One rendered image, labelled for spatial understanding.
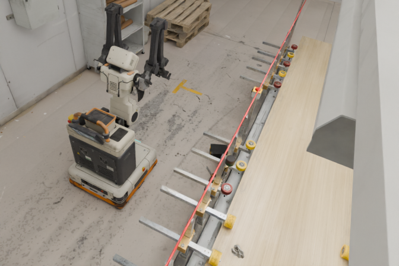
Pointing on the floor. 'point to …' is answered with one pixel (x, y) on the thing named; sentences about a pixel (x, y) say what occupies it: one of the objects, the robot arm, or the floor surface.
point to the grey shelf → (92, 25)
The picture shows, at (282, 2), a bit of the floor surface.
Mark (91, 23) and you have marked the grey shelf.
